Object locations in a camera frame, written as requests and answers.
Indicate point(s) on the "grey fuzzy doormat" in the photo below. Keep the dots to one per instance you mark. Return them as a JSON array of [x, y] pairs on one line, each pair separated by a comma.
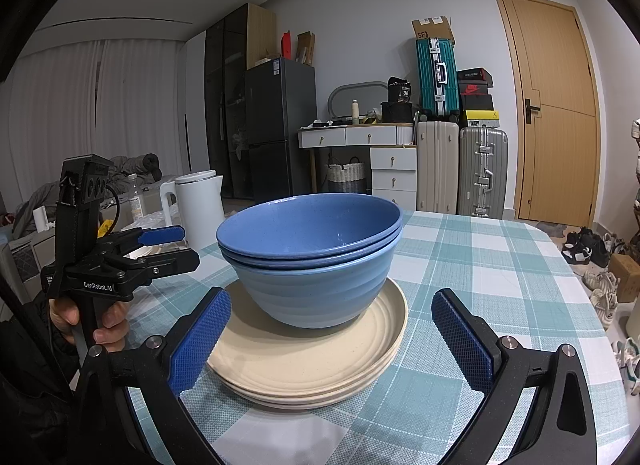
[[550, 229]]

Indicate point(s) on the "teal plaid tablecloth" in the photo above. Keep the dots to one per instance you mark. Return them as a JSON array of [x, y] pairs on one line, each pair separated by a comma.
[[500, 270]]

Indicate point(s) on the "yellow black shoebox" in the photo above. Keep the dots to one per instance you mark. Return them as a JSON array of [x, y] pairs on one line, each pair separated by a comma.
[[479, 119]]

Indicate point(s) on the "grey clothes pile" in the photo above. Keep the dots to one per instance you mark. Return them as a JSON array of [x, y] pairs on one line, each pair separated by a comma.
[[130, 167]]

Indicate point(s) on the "light blue plate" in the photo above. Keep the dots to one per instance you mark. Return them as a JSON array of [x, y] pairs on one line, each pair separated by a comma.
[[310, 300]]

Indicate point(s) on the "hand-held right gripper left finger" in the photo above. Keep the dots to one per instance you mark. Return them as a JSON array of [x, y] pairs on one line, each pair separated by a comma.
[[200, 340]]

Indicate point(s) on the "black storage box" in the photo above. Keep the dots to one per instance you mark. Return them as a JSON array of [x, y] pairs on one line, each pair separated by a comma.
[[397, 112]]

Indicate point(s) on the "wooden door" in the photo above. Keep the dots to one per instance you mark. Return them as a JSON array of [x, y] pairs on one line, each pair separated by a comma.
[[555, 95]]

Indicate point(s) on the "off-white chunky sneaker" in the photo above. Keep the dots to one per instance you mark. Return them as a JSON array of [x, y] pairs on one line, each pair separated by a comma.
[[605, 307], [600, 280]]

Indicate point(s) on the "flat black shoebox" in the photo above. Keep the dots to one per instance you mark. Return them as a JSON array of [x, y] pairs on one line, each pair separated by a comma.
[[475, 74]]

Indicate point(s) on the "white bottle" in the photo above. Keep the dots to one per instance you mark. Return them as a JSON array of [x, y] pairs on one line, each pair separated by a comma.
[[356, 112]]

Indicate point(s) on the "plain black shoebox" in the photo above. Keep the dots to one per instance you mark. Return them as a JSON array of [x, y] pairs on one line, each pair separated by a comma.
[[476, 102]]

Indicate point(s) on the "teal suitcase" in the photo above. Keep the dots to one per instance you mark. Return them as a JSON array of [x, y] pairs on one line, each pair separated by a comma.
[[430, 80]]

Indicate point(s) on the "blue bowl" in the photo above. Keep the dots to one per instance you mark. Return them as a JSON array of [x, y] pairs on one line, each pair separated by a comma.
[[300, 225], [300, 265]]

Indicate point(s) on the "pile of black shoes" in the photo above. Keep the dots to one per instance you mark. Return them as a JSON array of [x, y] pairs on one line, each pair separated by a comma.
[[585, 247]]

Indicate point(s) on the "red box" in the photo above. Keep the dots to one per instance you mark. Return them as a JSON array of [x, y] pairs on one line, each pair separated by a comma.
[[287, 45]]

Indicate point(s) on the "white vanity desk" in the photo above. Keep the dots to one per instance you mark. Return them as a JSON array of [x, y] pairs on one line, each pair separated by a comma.
[[340, 136]]

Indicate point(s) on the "white green sneaker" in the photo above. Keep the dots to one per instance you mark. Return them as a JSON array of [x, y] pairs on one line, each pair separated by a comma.
[[627, 362]]

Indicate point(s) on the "dark grey refrigerator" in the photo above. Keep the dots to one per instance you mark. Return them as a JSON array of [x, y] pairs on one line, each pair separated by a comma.
[[280, 120]]

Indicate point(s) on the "white paper roll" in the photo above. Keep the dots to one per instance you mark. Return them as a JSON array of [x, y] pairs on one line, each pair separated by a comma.
[[41, 219]]

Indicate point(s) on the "black glass wooden cabinet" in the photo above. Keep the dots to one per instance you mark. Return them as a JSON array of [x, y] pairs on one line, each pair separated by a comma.
[[225, 95]]

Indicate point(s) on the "woven laundry basket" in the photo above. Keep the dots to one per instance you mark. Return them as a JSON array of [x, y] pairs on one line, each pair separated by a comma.
[[347, 177]]

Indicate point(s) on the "brown cardboard box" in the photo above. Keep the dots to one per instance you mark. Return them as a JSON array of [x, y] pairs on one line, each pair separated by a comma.
[[625, 277]]

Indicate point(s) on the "slim cardboard box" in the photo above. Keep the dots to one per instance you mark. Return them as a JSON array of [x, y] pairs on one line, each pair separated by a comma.
[[306, 49]]

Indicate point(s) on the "white curtain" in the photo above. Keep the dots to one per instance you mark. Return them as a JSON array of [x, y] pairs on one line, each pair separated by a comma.
[[125, 110]]

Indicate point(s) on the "silver suitcase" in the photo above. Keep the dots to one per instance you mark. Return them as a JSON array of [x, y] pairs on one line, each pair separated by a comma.
[[482, 170]]

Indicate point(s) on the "beige suitcase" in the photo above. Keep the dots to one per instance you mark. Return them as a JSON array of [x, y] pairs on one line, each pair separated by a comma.
[[437, 165]]

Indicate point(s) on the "person's left forearm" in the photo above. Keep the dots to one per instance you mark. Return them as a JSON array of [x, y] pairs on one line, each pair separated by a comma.
[[35, 395]]

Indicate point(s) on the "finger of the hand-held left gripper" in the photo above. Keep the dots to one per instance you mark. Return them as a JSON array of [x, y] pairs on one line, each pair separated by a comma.
[[170, 262], [162, 234]]

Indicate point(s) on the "black printed bag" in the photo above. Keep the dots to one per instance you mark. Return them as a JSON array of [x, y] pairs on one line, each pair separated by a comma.
[[400, 91]]

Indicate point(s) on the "cream plate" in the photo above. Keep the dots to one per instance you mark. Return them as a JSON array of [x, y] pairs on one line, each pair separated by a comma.
[[300, 405], [300, 355], [300, 396]]

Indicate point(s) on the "white electric kettle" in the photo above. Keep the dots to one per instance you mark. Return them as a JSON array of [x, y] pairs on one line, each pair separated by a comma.
[[200, 210]]

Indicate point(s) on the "person's left hand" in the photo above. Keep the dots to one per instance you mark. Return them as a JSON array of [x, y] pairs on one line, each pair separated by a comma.
[[112, 325]]

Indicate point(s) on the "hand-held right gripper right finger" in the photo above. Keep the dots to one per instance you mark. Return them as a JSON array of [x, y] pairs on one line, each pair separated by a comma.
[[465, 345]]

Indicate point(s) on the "oval grey mirror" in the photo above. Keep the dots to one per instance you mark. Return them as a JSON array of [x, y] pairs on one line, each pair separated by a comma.
[[342, 97]]

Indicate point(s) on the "clear water bottle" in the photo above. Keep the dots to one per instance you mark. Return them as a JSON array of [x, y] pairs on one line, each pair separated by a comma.
[[136, 197]]

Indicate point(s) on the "white drawer chest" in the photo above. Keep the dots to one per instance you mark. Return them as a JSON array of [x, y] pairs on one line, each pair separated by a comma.
[[394, 175]]

